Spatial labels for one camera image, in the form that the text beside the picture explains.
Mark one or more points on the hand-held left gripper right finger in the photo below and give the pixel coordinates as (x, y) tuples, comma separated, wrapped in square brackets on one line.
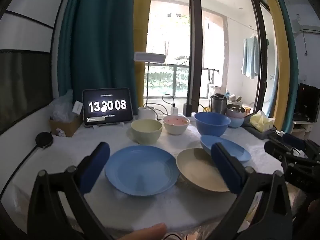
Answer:
[(225, 165)]

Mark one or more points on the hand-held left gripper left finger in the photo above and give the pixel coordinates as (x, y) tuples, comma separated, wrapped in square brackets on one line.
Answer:
[(96, 165)]

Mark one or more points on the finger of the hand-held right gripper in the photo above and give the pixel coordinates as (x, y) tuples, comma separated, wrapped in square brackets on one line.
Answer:
[(277, 150), (293, 140)]

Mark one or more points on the small blue plate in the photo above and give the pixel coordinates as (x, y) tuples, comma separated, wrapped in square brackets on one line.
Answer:
[(207, 142)]

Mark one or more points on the beige plate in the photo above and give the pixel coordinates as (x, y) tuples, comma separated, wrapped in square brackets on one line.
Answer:
[(195, 172)]

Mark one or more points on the large blue bowl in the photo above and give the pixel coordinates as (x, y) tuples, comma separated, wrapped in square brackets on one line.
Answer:
[(212, 127)]

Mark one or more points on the large blue plate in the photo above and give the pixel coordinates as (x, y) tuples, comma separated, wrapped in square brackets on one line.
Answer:
[(140, 170)]

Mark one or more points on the cream bowl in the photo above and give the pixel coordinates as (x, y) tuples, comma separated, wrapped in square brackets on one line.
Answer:
[(146, 135)]

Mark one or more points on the pink strawberry bowl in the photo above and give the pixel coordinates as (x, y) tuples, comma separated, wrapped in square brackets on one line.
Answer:
[(175, 128)]

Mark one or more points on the person's left hand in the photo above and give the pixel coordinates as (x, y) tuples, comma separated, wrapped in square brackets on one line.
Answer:
[(147, 232)]

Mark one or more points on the white tablecloth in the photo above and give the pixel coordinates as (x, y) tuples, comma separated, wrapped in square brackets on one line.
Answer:
[(75, 155)]

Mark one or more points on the yellow tissue pack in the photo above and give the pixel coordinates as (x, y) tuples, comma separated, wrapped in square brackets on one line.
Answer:
[(261, 122)]

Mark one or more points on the dark grey tray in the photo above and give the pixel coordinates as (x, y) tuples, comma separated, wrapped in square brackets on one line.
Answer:
[(252, 130)]

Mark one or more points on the black monitor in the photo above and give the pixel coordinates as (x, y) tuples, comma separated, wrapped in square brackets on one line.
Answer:
[(307, 100)]

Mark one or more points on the cardboard box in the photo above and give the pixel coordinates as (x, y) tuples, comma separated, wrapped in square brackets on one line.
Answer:
[(67, 128)]

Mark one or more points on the white tablet stand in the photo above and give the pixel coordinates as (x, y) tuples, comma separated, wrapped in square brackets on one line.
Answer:
[(120, 124)]

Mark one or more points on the black round disc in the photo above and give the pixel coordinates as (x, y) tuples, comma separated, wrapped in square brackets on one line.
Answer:
[(44, 140)]

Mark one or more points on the yellow plastic packet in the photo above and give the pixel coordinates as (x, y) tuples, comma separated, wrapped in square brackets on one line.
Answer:
[(205, 109)]

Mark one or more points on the small white card box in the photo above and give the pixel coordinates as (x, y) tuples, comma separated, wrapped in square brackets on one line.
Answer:
[(78, 107)]

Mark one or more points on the stainless steel kettle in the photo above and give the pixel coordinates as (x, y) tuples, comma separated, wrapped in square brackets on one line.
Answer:
[(218, 105)]

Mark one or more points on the tablet with clock display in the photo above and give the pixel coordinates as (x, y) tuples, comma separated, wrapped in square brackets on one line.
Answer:
[(107, 105)]

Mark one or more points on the black charger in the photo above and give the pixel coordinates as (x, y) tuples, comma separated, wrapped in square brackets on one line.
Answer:
[(187, 110)]

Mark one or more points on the clear plastic bag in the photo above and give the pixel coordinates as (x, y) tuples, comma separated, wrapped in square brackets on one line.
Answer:
[(60, 107)]

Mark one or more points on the narrow teal curtain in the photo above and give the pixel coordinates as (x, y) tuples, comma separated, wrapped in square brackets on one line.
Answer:
[(291, 67)]

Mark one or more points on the white charger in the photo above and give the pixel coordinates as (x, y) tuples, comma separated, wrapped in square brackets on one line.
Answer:
[(174, 110)]

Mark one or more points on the hanging light blue towel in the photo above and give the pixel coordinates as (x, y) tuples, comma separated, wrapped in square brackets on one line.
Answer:
[(250, 57)]

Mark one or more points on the narrow yellow curtain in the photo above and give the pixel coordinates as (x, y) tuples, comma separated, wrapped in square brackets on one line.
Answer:
[(276, 42)]

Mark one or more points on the balcony railing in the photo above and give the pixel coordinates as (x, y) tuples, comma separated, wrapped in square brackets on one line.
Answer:
[(180, 66)]

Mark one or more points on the white air conditioner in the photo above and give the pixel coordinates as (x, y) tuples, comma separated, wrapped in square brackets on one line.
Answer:
[(306, 26)]

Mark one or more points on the white desk lamp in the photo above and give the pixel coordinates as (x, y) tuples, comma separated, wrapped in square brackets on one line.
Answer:
[(150, 57)]

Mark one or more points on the wide teal curtain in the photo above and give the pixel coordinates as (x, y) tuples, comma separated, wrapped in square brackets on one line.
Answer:
[(100, 42)]

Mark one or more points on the wide yellow curtain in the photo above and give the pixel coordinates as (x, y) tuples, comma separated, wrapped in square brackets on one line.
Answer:
[(141, 30)]

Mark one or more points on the dark door frame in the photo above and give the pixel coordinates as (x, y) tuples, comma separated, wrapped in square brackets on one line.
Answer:
[(195, 42)]

